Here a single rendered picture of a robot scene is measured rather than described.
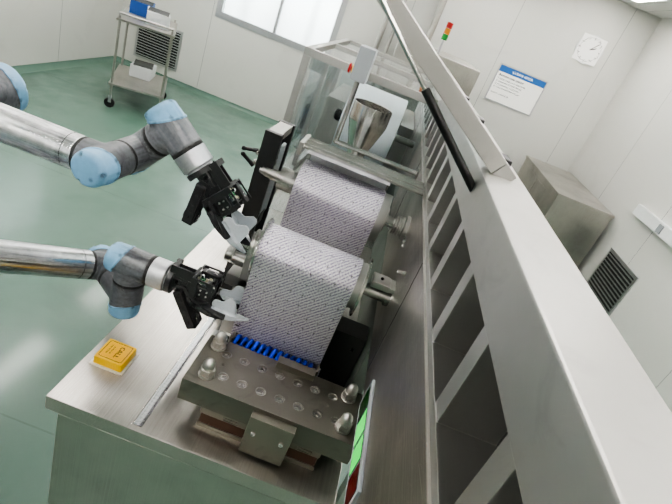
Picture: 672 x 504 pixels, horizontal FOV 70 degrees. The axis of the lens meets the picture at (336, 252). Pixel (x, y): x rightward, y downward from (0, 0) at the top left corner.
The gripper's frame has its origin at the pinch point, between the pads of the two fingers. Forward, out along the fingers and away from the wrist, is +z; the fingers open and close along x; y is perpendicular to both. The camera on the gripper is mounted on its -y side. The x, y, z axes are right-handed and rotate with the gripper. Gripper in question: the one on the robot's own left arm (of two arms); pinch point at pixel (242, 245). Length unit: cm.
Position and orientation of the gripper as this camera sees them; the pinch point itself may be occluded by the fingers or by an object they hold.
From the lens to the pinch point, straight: 114.9
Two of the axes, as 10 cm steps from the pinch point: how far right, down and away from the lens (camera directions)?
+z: 4.9, 8.2, 3.0
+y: 8.6, -3.9, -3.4
